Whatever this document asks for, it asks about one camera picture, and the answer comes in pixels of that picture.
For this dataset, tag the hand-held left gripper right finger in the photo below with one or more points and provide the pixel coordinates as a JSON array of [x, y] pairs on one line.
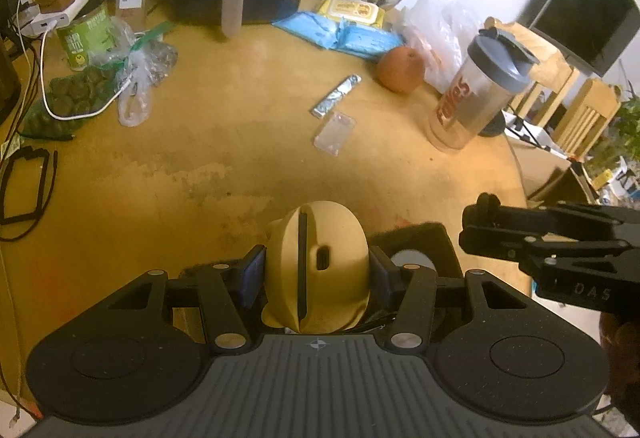
[[380, 276]]

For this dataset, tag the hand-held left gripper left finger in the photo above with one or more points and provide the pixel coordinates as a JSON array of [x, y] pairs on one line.
[[252, 279]]

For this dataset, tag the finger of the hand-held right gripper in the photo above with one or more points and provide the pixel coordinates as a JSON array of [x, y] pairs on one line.
[[485, 240], [482, 213]]

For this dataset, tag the yellow rubber cap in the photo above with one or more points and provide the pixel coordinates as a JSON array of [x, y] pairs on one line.
[[330, 228]]

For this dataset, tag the person's right hand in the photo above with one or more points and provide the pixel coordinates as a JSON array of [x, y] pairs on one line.
[[622, 358]]

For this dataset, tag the grey round object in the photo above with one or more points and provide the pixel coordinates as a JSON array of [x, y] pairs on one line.
[[407, 258]]

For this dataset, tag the open cardboard box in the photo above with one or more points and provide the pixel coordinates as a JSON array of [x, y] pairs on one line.
[[540, 167]]

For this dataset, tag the clear shaker bottle grey lid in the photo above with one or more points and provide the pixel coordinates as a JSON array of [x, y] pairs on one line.
[[465, 107]]

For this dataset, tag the wooden chair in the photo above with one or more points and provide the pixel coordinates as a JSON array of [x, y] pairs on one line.
[[590, 112], [547, 52]]

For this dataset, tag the small clear plastic packet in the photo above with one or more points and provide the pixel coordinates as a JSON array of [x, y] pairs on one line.
[[336, 133]]

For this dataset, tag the orange fruit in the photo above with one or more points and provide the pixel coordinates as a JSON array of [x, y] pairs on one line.
[[400, 70]]

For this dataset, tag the green potted plant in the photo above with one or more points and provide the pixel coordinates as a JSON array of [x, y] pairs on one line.
[[630, 122]]

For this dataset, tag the silver foil sachet stick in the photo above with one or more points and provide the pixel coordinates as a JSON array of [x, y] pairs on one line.
[[335, 97]]

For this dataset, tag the translucent printed plastic bag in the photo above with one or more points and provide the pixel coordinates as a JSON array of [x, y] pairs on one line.
[[440, 17]]

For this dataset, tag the blue flat packet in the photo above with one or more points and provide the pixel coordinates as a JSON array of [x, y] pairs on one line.
[[307, 30], [370, 42]]

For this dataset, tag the crumpled clear plastic bag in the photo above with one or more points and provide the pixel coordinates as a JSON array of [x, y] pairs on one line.
[[132, 110]]

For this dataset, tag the black flat monitor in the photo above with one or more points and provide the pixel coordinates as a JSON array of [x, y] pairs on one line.
[[585, 2]]

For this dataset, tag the zip bag with green seal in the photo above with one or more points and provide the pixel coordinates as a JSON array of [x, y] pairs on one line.
[[160, 60]]

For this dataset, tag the yellow wet wipes pack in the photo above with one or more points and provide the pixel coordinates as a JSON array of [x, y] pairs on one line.
[[350, 11]]

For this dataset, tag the bag of dark green balls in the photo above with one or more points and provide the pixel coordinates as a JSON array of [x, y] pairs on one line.
[[75, 92]]

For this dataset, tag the green labelled can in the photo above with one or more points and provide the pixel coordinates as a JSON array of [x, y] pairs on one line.
[[87, 37]]

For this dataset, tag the dark steel electric kettle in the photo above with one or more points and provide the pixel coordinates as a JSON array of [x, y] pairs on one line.
[[7, 87]]

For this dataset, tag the white power bank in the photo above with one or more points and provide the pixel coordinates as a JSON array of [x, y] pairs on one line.
[[75, 0]]

